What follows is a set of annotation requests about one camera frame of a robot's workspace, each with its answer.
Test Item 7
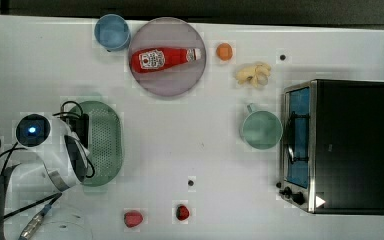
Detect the grey round plate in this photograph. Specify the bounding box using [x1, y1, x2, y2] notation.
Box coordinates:
[128, 17, 206, 97]

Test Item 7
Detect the green plastic strainer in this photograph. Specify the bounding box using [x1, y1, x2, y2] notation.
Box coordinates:
[70, 100, 124, 187]

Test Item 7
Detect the blue mug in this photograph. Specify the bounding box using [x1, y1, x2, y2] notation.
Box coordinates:
[94, 14, 131, 52]

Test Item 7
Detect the red ketchup bottle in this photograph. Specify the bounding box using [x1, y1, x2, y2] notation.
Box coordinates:
[130, 47, 202, 74]

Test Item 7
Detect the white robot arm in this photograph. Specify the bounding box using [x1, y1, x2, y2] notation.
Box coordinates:
[0, 113, 92, 240]

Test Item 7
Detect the peeled toy banana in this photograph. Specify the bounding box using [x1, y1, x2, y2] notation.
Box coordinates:
[235, 63, 272, 88]

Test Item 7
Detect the orange toy fruit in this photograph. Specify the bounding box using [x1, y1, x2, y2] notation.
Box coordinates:
[216, 43, 233, 61]

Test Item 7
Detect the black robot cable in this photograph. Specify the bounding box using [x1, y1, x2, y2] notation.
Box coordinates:
[0, 100, 96, 240]

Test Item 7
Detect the black silver toaster oven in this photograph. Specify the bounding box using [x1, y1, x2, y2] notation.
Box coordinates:
[276, 79, 384, 215]

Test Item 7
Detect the dark red toy strawberry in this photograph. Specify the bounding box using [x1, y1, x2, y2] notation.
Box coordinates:
[176, 205, 190, 221]

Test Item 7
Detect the green mug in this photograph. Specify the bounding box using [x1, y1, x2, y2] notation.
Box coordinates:
[240, 103, 283, 150]

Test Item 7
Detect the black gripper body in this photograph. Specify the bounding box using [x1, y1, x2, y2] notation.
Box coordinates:
[70, 114, 89, 147]

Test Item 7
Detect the pink toy strawberry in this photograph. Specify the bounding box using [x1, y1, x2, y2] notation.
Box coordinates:
[124, 210, 143, 228]

